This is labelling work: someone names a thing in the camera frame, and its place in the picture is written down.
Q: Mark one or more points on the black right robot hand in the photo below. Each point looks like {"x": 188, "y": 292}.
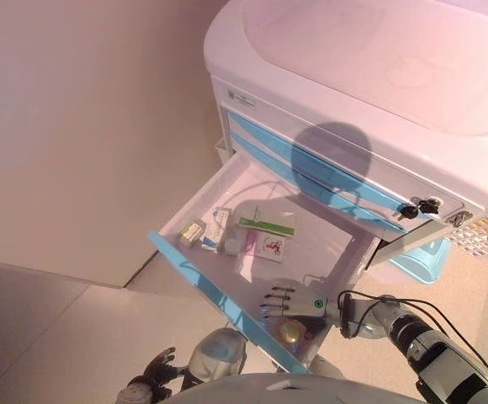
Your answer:
{"x": 303, "y": 303}

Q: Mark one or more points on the pink packet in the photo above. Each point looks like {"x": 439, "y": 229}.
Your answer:
{"x": 250, "y": 242}

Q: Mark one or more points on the white round container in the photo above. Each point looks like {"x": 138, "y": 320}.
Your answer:
{"x": 231, "y": 247}

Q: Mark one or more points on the blue white medicine box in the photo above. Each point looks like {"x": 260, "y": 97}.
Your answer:
{"x": 215, "y": 230}

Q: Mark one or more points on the black cart keys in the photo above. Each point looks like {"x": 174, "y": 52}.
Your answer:
{"x": 418, "y": 208}

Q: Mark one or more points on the cart brand label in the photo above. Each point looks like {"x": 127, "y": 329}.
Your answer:
{"x": 240, "y": 98}

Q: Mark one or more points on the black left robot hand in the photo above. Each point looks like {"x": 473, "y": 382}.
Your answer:
{"x": 162, "y": 370}

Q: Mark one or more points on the silver right robot leg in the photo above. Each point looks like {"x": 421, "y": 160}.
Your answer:
{"x": 326, "y": 368}

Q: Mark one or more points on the long green white box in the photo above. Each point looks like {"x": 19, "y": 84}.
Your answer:
{"x": 267, "y": 223}

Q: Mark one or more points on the white blue cart drawer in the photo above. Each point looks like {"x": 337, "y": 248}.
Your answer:
{"x": 223, "y": 294}

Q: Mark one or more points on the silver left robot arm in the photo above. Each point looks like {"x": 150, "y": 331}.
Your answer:
{"x": 134, "y": 391}

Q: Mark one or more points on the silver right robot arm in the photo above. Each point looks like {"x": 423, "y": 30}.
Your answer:
{"x": 416, "y": 341}

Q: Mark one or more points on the silver cart side latch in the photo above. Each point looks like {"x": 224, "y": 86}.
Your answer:
{"x": 460, "y": 219}

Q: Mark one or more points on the translucent bin blue lid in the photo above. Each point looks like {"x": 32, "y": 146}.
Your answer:
{"x": 420, "y": 261}

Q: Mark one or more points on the white thin tube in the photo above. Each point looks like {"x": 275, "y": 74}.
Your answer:
{"x": 252, "y": 188}

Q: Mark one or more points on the clear bottle yellow capsules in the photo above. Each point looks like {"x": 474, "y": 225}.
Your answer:
{"x": 290, "y": 331}

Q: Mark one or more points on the grey robot torso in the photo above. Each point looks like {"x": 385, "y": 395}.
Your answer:
{"x": 294, "y": 391}

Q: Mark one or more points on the white packet red figure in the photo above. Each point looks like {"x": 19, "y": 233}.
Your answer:
{"x": 273, "y": 247}

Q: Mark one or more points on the white medical cart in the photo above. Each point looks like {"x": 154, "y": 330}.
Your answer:
{"x": 353, "y": 76}

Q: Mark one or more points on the small green white box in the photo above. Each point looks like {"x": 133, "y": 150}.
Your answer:
{"x": 192, "y": 234}

